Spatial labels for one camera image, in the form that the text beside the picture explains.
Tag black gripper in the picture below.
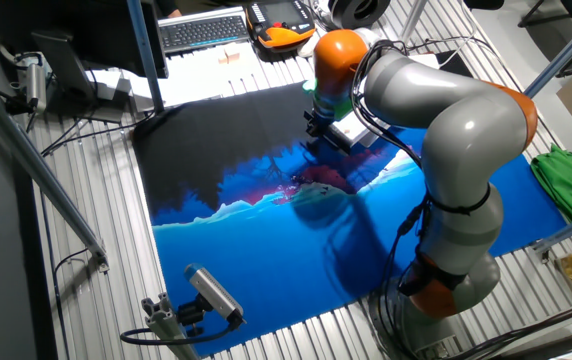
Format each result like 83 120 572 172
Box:
304 105 337 136

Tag dark sleeved right forearm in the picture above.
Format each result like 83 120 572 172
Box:
153 0 180 16

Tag orange black teach pendant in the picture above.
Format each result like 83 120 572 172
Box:
244 0 317 51

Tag black round speaker object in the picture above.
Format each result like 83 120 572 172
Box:
328 0 392 31

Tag grey metal pole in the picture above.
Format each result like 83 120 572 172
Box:
399 0 428 44

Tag blue black printed mat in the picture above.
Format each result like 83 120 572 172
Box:
131 74 570 357

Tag black flat pad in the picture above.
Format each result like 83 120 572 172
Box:
433 49 467 76

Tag black computer keyboard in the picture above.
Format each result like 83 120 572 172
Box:
157 5 251 55

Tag black computer monitor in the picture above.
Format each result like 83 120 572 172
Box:
0 0 170 124

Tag short aluminium profile piece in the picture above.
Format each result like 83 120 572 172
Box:
140 292 200 360

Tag green cloth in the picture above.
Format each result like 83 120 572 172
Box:
530 143 572 246

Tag dark metal bar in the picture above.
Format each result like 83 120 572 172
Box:
488 328 572 360

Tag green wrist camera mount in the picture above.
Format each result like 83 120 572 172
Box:
302 77 355 121

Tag thin black cable band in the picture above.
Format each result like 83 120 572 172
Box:
425 183 492 216

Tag wide black cable strap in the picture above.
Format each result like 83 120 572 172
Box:
398 252 467 297

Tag blue metal post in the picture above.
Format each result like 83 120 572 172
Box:
125 0 167 114

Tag silver camera with blue cap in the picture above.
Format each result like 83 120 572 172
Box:
183 263 247 331

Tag thin black monitor cables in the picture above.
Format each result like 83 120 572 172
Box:
40 109 157 157

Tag black camera ball mount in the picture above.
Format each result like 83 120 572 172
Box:
175 293 208 337

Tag aluminium frame beam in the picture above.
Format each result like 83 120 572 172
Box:
0 69 110 274
523 2 572 101
533 204 572 254

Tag black camera cable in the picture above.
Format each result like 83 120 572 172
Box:
119 312 247 347
0 72 35 115

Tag small silver camera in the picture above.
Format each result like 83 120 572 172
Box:
15 52 50 114

